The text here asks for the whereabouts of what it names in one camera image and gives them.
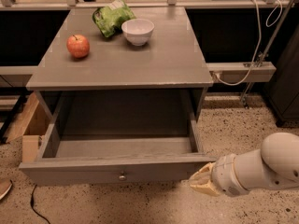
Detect grey top drawer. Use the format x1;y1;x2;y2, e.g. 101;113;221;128
20;90;211;186

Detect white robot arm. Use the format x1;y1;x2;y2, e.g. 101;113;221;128
189;133;299;197

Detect metal drawer knob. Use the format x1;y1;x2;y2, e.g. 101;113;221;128
119;172;127;181

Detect slanted metal rod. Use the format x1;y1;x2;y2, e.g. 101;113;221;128
240;0;299;109

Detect dark grey cabinet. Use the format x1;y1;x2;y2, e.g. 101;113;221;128
263;26;299;127

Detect grey wooden cabinet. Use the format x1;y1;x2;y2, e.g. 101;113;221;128
26;6;215;123

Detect white bowl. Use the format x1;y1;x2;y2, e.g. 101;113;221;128
121;19;155;46

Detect red apple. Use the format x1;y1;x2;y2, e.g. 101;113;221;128
66;35;90;59

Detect green chip bag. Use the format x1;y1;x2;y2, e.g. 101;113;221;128
93;0;135;38

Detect shoe tip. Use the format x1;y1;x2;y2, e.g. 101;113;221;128
0;179;12;200

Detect grey metal rail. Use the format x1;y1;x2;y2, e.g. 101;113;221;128
207;62;276;86

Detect black floor cable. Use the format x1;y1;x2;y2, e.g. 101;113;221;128
29;184;51;224

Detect wooden box frame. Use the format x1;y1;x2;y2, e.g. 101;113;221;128
6;93;50;163

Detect white cable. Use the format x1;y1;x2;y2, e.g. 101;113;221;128
213;0;284;87

